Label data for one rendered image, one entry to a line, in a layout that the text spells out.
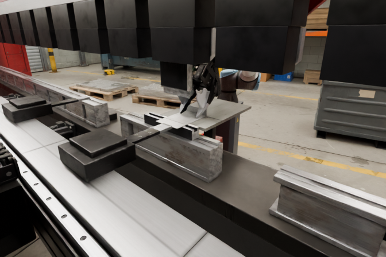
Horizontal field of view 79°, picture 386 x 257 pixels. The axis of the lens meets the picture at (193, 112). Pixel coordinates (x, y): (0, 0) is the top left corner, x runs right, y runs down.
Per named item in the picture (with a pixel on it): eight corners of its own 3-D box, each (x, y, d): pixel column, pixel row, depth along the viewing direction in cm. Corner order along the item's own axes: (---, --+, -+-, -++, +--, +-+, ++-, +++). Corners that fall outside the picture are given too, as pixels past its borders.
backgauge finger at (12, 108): (96, 104, 89) (94, 91, 87) (14, 123, 70) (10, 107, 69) (81, 98, 96) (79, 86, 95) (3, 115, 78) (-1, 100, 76)
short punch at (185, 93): (192, 97, 62) (192, 61, 59) (187, 99, 61) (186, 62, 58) (166, 92, 68) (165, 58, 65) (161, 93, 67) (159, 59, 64)
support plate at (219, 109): (251, 108, 82) (251, 105, 82) (205, 132, 63) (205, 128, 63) (209, 99, 93) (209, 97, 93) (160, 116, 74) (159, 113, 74)
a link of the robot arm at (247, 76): (239, 78, 164) (232, 11, 118) (261, 80, 159) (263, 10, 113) (236, 93, 158) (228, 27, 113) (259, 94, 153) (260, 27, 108)
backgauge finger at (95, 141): (184, 136, 61) (184, 119, 60) (87, 183, 43) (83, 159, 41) (153, 125, 69) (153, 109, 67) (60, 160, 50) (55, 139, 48)
